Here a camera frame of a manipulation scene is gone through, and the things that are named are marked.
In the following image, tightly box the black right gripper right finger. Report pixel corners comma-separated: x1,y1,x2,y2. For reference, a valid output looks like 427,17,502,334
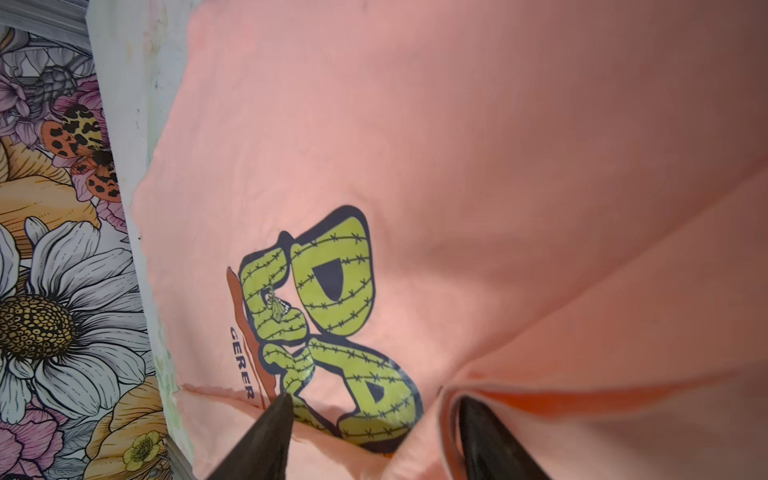
458,396,550,480

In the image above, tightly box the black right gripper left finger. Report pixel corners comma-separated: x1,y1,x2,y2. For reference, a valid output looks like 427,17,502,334
207,393,294,480

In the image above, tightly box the pink graphic t-shirt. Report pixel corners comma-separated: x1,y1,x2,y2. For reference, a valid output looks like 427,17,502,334
132,1,767,479

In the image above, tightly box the left aluminium corner post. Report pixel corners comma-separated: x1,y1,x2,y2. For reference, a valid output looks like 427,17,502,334
1,0,89,38

